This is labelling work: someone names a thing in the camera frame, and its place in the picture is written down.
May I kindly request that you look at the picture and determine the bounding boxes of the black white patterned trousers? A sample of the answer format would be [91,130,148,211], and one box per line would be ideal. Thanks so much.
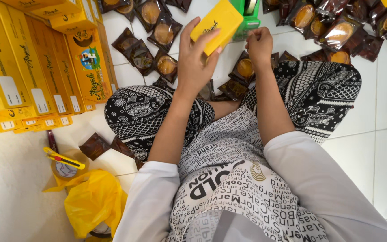
[104,60,362,162]

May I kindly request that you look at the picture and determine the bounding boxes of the brown packing tape roll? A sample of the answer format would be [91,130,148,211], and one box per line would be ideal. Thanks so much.
[50,149,90,183]

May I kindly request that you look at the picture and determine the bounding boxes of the dark brown snack packet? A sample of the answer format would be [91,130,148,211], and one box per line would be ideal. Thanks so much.
[110,136,146,171]
[79,133,111,161]

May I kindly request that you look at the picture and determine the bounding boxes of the yellow plastic bag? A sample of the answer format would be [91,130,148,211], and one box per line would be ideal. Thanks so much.
[42,169,129,240]

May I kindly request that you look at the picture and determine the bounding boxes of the dark red marker pen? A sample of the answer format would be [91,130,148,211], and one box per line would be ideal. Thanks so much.
[47,130,60,154]

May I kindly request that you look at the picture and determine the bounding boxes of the clear tape roll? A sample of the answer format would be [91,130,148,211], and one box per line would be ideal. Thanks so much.
[87,222,113,242]

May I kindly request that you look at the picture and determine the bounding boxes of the person's left hand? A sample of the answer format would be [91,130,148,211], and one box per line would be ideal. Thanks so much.
[177,17,223,99]

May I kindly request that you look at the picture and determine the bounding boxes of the yellow utility knife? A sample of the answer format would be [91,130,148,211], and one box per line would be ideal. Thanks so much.
[43,147,86,170]

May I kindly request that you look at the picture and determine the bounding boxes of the white text printed apron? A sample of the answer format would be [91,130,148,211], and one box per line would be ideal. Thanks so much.
[165,104,330,242]

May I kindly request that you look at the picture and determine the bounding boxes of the green tape dispenser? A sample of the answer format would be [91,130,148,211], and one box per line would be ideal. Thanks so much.
[230,0,261,43]

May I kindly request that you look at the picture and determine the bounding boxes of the stack of yellow boxes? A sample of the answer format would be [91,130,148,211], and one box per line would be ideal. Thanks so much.
[0,0,119,138]

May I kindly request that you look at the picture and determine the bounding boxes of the heap of brown cake packets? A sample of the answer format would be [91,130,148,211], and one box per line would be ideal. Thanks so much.
[262,0,387,66]
[98,0,290,102]

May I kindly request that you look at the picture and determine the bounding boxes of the white long-sleeved shirt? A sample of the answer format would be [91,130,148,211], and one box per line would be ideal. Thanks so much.
[113,131,387,242]

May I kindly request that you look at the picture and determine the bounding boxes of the person's right hand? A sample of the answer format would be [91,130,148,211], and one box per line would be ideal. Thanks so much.
[245,27,274,68]

